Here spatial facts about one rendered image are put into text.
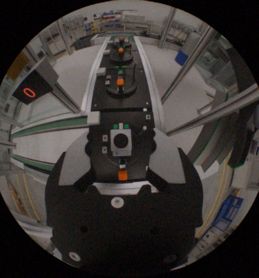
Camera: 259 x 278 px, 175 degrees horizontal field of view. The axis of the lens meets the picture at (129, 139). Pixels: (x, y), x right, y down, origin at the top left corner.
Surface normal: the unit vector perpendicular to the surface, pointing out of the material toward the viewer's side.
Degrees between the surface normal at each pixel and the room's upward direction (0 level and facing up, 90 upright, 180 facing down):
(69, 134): 0
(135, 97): 0
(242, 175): 90
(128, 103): 0
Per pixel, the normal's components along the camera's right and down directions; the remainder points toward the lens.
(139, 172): 0.06, -0.14
